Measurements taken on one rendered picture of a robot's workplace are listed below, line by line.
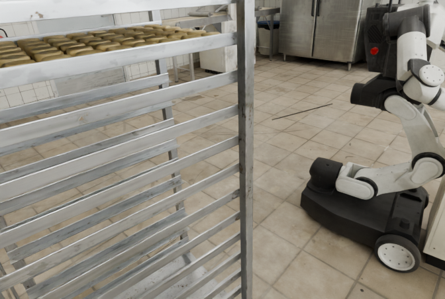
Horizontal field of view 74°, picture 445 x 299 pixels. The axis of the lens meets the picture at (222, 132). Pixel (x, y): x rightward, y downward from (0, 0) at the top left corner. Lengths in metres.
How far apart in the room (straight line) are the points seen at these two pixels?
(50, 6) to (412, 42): 1.11
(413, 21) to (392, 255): 1.12
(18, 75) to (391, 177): 1.68
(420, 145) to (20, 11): 1.62
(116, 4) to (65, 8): 0.08
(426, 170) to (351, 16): 3.75
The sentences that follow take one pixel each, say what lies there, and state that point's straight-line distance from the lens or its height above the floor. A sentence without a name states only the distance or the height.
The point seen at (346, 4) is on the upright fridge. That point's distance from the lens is 5.21.
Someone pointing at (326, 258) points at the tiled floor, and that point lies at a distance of 1.82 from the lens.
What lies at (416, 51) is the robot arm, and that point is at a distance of 1.25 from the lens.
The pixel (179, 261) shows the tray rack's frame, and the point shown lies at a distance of 1.58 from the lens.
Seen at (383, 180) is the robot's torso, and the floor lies 0.36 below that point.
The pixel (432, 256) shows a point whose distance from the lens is 1.96.
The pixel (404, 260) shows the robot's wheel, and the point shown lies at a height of 0.09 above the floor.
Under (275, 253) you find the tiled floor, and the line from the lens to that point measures 1.79.
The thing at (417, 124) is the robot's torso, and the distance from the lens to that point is 1.65.
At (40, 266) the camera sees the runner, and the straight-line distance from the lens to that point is 0.72.
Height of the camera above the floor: 1.34
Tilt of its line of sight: 26 degrees down
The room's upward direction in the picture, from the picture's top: 3 degrees counter-clockwise
